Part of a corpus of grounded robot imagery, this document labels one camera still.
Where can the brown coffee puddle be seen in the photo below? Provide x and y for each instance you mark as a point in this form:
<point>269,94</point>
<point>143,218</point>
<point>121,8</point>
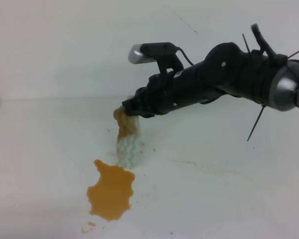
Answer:
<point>110,196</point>

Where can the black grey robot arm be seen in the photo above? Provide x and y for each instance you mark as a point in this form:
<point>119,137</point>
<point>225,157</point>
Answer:
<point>262,76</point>

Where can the green stained rag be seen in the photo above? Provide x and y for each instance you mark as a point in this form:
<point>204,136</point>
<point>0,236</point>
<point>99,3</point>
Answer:
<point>128,139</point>

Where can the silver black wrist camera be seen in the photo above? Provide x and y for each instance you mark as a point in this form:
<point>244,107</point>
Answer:
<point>163,53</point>

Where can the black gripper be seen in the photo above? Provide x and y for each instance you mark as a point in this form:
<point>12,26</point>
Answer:
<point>167,93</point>

